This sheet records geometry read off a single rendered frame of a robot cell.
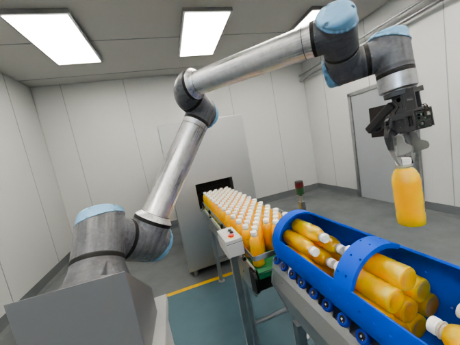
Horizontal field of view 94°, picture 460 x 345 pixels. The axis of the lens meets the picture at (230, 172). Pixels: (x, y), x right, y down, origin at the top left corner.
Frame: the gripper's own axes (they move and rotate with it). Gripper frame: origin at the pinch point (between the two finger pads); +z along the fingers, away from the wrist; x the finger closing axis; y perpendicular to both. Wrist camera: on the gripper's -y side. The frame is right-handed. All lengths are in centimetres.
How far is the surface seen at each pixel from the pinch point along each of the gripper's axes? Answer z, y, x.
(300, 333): 85, -51, -22
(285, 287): 56, -47, -26
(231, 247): 35, -66, -45
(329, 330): 57, -18, -25
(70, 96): -208, -443, -227
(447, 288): 39.1, 4.2, 2.1
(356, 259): 26.1, -4.1, -19.7
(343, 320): 49, -11, -23
